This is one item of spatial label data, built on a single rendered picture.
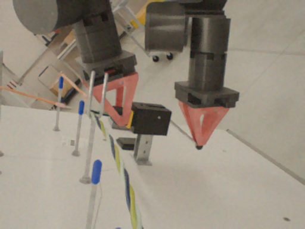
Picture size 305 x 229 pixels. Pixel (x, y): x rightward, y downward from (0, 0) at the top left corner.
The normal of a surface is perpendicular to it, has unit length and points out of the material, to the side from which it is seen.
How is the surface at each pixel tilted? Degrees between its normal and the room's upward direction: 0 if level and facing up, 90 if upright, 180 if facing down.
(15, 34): 90
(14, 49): 90
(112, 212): 54
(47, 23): 74
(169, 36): 82
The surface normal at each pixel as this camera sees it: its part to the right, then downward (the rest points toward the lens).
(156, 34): -0.06, 0.34
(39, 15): -0.39, 0.50
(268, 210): 0.18, -0.93
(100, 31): 0.39, 0.35
